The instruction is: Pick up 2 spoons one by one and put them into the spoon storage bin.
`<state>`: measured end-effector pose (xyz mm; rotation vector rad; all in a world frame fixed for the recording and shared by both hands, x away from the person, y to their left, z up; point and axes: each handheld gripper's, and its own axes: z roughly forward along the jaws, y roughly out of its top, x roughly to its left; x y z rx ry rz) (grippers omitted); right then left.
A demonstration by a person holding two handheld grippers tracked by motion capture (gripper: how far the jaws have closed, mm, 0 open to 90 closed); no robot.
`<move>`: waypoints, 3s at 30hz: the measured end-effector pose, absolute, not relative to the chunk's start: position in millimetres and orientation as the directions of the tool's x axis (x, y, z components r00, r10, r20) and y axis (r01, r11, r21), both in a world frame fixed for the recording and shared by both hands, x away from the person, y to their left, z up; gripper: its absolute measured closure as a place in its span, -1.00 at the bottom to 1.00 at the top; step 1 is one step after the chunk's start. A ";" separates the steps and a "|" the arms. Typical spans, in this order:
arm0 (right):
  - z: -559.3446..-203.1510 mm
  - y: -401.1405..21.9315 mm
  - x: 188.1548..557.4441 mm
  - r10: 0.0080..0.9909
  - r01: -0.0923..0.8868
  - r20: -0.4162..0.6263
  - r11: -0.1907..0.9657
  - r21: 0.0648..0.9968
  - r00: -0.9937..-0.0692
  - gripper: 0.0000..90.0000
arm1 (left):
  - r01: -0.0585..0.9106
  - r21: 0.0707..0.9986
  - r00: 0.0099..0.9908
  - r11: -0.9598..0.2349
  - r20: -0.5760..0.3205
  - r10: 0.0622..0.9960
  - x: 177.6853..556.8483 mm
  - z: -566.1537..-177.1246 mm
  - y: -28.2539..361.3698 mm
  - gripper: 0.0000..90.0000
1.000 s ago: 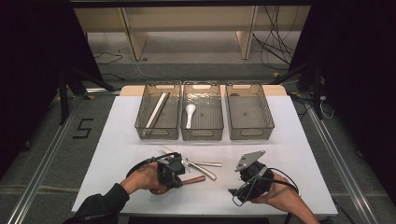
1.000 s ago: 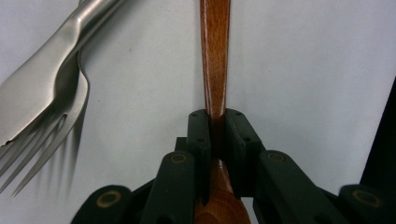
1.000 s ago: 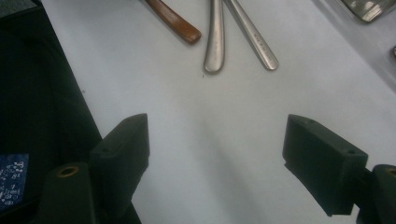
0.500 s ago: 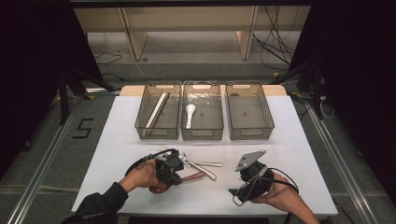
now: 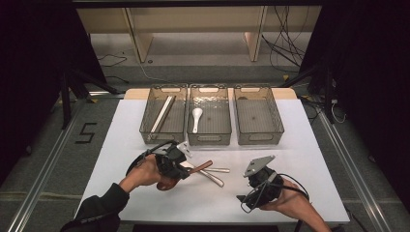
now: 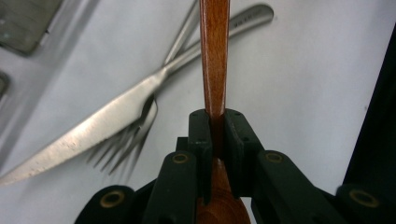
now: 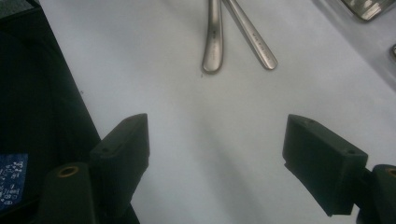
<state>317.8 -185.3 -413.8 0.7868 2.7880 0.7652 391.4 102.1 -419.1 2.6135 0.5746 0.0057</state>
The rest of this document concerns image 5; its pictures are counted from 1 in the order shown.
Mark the black curtain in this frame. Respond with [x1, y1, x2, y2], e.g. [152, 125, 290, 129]
[0, 0, 107, 185]
[299, 0, 410, 207]

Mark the black frame bar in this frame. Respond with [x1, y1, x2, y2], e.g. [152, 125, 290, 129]
[32, 0, 327, 9]

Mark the left hand-held gripper cable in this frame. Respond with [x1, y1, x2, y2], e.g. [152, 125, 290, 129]
[125, 139, 178, 177]

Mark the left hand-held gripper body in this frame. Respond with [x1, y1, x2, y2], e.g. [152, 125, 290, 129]
[154, 140, 194, 181]

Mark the white table sheet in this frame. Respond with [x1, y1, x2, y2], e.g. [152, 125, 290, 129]
[74, 99, 351, 224]

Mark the white chopstick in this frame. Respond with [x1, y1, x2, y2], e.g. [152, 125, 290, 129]
[149, 95, 173, 133]
[152, 95, 175, 133]

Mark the bundle of black cables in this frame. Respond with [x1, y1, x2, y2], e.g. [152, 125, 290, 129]
[260, 5, 310, 73]

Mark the white floor cable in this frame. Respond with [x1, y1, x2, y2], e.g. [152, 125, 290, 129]
[136, 57, 168, 83]

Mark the black floor cable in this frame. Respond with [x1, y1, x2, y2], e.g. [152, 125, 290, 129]
[98, 52, 130, 85]

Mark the person's right hand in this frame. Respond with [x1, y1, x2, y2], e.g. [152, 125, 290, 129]
[260, 178, 310, 216]

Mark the brown wooden chopstick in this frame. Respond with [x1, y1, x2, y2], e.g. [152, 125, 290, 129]
[158, 96, 178, 133]
[157, 96, 177, 133]

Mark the white ceramic spoon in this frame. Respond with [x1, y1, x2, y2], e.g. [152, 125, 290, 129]
[191, 107, 204, 134]

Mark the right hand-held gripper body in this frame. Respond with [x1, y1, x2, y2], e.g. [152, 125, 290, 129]
[241, 155, 285, 209]

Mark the brown wooden spoon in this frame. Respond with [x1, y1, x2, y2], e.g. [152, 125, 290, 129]
[156, 159, 214, 191]

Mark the person's left hand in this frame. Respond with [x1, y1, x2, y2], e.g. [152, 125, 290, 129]
[129, 154, 170, 192]

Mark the hand-held gripper cable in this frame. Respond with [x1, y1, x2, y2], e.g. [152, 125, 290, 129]
[240, 173, 310, 232]
[125, 139, 178, 177]

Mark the right hand-held gripper cable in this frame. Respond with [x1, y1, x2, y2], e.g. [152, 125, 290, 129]
[240, 173, 310, 232]

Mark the black metal stand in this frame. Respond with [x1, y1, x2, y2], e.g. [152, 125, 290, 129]
[279, 61, 337, 125]
[59, 64, 120, 130]

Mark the grey plastic basket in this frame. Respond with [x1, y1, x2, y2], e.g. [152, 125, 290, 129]
[187, 83, 233, 147]
[138, 83, 189, 146]
[233, 83, 285, 146]

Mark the metal floor rail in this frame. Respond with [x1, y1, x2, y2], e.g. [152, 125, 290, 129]
[317, 109, 393, 232]
[6, 93, 91, 232]

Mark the steel fork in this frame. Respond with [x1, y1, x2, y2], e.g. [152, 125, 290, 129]
[199, 166, 230, 174]

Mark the light wooden desk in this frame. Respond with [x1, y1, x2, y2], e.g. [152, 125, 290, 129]
[76, 5, 323, 64]

